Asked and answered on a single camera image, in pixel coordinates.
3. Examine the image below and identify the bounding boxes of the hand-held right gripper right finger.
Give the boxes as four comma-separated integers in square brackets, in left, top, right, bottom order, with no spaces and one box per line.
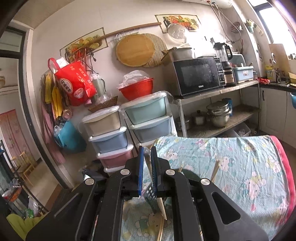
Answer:
[150,146,270,241]

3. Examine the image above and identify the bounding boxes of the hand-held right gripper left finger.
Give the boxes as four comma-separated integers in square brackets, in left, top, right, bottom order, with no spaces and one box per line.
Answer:
[25,146,145,241]

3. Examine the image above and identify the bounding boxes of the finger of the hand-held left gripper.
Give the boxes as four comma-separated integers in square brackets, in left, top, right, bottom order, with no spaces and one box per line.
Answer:
[80,167,109,181]

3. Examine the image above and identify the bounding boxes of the green plastic utensil holder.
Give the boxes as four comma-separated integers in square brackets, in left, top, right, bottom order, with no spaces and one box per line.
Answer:
[143,169,210,214]

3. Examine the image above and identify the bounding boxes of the person's left forearm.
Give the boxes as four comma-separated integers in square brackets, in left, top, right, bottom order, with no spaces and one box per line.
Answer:
[6,213,47,241]

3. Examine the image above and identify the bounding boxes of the blue bag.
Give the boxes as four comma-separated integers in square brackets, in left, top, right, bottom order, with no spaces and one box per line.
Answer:
[54,120,87,154]

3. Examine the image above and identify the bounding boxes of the drawer tower with beige drawer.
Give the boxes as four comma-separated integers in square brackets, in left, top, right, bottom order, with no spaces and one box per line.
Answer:
[81,105,135,173]

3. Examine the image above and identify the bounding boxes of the pink hanging cloth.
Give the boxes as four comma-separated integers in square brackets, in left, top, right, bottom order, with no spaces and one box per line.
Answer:
[41,100,66,165]

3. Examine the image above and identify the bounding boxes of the wooden chair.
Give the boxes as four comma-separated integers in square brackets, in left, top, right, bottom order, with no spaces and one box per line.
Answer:
[11,151,37,184]

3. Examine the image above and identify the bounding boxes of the steel pot with lid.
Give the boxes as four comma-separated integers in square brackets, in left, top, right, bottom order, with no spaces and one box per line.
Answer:
[174,116,191,130]

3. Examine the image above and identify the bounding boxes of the wicker basket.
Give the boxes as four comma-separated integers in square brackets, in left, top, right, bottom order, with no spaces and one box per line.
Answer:
[87,96,119,113]

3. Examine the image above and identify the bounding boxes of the small steel pot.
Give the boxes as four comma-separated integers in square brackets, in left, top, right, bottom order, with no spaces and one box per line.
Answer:
[191,110,207,126]

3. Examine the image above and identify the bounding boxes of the red plastic basin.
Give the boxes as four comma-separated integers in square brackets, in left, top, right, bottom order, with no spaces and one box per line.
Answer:
[118,78,154,101]

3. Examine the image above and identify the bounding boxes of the yellow cloths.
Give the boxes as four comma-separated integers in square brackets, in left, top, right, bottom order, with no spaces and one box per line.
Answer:
[45,74,63,119]

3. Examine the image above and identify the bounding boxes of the black metal rack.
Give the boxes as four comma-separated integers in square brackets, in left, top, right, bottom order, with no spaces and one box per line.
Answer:
[0,139,50,219]

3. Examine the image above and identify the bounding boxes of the stacked steel pots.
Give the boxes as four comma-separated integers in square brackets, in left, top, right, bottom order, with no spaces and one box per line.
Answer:
[206,101,233,127]

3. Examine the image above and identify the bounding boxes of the grey cup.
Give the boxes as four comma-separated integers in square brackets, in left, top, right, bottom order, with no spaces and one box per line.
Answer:
[92,77,105,99]

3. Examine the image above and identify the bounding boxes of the pink door curtain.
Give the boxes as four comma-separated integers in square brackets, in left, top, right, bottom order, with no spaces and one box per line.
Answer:
[0,109,31,186]

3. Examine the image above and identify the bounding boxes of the printed cartoon blanket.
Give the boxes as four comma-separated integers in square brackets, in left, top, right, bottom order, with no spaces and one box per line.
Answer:
[120,135,289,241]

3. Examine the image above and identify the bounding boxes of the red shopping bag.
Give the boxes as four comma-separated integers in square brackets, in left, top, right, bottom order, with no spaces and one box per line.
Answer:
[48,58,97,107]

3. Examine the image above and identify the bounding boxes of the clear plastic bags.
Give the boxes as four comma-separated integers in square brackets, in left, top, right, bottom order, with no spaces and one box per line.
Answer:
[122,70,149,84]

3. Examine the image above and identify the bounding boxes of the clear plastic box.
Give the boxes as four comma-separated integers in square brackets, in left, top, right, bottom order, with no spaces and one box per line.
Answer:
[222,123,252,138]

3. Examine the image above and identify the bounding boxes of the black microwave oven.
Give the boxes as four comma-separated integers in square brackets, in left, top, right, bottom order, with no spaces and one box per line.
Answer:
[172,57,226,97]

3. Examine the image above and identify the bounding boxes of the metal kitchen shelf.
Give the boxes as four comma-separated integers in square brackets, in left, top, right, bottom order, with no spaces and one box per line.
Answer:
[173,80,260,138]

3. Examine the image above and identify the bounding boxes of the round wooden board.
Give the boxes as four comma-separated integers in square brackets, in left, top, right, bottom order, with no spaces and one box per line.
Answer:
[116,35,156,67]

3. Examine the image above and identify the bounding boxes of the blender with silver base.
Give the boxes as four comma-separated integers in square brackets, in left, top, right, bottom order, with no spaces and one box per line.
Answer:
[213,42,237,86]

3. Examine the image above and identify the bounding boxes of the round bamboo mat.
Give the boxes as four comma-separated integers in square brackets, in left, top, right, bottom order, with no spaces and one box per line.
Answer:
[142,33,169,68]

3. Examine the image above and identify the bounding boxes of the blue-grey dish drainer box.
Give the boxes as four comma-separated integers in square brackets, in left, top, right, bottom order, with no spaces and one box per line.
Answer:
[232,65,254,84]

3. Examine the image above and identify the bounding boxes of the white kitchen cabinets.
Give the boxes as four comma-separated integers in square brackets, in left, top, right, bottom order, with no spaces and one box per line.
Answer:
[258,83,296,149]

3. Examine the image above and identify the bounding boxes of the pale blue countertop appliance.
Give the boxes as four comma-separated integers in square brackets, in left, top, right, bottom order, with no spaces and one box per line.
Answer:
[230,54,247,68]

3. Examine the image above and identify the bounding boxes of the long wooden pole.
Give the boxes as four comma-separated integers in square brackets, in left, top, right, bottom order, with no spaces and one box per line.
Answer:
[87,22,162,45]

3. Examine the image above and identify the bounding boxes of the yellow bottle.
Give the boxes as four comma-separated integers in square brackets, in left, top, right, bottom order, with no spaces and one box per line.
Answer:
[265,64,275,80]

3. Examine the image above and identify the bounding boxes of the white water heater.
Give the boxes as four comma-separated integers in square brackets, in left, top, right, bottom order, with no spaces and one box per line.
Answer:
[207,0,233,9]

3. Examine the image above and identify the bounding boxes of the window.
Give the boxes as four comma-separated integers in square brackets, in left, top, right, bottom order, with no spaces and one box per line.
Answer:
[251,0,296,47]

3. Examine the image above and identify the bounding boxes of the fruit wall poster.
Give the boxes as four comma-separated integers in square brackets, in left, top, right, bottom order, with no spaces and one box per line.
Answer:
[60,27,108,57]
[154,14,201,33]

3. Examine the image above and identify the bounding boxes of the green wall holder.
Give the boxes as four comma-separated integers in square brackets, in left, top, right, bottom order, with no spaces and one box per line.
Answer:
[245,20,258,32]

